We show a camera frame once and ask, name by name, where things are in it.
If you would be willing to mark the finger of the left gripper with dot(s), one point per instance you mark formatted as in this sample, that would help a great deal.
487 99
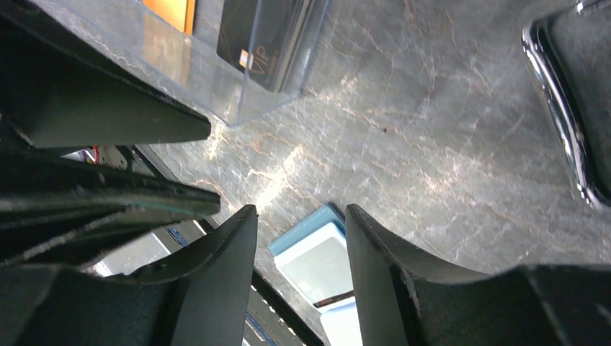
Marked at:
59 92
59 210

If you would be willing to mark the black poker chip case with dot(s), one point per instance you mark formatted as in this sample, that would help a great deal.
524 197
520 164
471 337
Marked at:
554 91

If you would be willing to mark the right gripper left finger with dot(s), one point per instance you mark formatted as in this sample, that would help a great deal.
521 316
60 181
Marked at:
195 296

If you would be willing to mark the dark card stack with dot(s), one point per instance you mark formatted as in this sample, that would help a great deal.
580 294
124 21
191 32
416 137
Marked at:
261 37

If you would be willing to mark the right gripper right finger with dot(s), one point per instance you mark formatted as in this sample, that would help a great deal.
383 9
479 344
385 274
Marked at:
408 296

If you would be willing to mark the blue card holder wallet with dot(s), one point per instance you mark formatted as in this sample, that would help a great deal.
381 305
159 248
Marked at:
338 315

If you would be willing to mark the clear plastic card box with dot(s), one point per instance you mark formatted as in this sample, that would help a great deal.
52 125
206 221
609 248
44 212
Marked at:
185 67

